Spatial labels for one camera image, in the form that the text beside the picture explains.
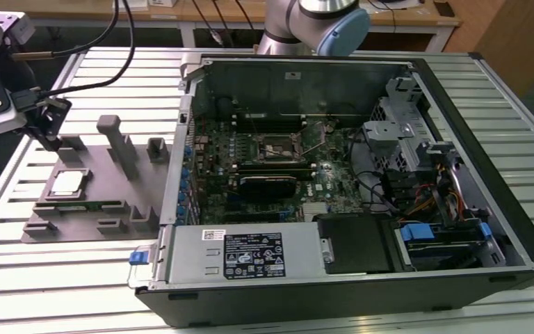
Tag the white paper sheet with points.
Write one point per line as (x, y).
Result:
(138, 4)

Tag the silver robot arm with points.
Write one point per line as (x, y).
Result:
(294, 21)

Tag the metal drive cage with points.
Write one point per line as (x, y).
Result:
(388, 135)

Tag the black plastic shroud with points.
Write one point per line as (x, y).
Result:
(354, 243)

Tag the hard disk in blue carrier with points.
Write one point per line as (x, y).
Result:
(417, 232)

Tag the black open PC case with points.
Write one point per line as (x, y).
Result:
(294, 306)

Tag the silver power supply unit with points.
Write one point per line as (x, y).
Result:
(188, 257)

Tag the brown wooden cabinet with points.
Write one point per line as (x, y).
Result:
(517, 35)

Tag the wooden desk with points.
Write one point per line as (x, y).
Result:
(416, 20)

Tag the CPU socket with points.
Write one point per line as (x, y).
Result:
(273, 144)

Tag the silver chipset heatsink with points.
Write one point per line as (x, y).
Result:
(316, 207)

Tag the silver CPU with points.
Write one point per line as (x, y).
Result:
(69, 182)

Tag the white cardboard box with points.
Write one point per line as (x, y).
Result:
(162, 2)

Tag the small white wrist camera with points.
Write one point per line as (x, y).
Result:
(13, 28)

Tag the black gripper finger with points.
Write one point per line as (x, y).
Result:
(53, 121)

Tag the black graphics card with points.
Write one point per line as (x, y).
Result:
(266, 188)

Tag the blue plastic latch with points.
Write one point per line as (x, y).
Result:
(137, 258)

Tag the coin cell battery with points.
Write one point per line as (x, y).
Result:
(330, 127)

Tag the metal locking lever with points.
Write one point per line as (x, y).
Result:
(252, 121)
(316, 143)

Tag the green RAM stick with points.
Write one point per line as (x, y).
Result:
(92, 206)

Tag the grey parts rack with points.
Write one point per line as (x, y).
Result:
(109, 208)

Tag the green motherboard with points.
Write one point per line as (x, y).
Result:
(336, 181)

